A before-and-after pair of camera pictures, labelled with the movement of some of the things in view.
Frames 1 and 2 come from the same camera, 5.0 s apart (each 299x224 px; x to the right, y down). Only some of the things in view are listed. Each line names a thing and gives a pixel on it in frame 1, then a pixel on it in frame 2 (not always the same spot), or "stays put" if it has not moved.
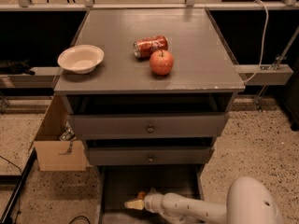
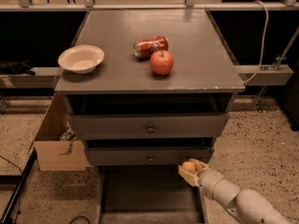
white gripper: [151, 200] -> [207, 180]
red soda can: [144, 49] stays put
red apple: [162, 62] stays put
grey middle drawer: [149, 156] stays put
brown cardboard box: [57, 147] stays put
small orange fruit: [141, 195] -> [189, 166]
